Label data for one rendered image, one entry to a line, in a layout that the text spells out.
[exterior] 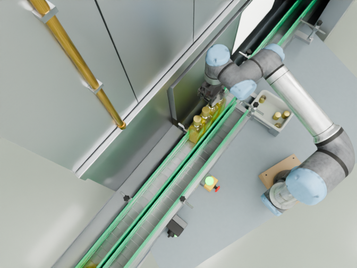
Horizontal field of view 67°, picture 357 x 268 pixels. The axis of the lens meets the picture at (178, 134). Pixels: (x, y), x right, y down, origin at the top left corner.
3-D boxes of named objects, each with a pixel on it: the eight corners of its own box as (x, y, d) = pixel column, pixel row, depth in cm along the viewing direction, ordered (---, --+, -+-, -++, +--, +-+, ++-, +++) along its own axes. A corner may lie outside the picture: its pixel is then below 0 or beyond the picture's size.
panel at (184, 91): (268, 6, 161) (287, -50, 128) (272, 8, 160) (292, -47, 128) (172, 117, 140) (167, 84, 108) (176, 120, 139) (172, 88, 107)
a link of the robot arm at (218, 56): (218, 68, 84) (200, 50, 86) (215, 85, 94) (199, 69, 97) (237, 54, 85) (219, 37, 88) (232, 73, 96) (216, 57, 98)
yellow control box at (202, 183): (207, 174, 153) (207, 172, 146) (218, 183, 151) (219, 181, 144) (199, 184, 151) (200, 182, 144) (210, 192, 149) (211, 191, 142)
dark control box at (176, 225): (176, 214, 146) (175, 213, 138) (188, 224, 145) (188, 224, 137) (167, 226, 145) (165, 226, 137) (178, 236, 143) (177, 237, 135)
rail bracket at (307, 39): (291, 35, 176) (305, 9, 155) (314, 49, 172) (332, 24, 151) (287, 40, 175) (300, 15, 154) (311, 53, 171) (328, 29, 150)
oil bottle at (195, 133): (195, 131, 148) (195, 116, 127) (203, 137, 146) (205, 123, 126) (188, 139, 146) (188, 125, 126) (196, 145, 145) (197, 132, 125)
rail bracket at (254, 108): (236, 100, 152) (240, 90, 140) (261, 117, 148) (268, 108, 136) (233, 104, 151) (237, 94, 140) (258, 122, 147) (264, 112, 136)
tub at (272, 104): (260, 94, 167) (263, 88, 159) (291, 115, 162) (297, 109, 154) (244, 115, 163) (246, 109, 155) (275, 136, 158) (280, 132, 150)
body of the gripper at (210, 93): (196, 95, 112) (197, 81, 100) (209, 81, 114) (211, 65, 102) (211, 106, 110) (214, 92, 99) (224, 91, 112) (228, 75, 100)
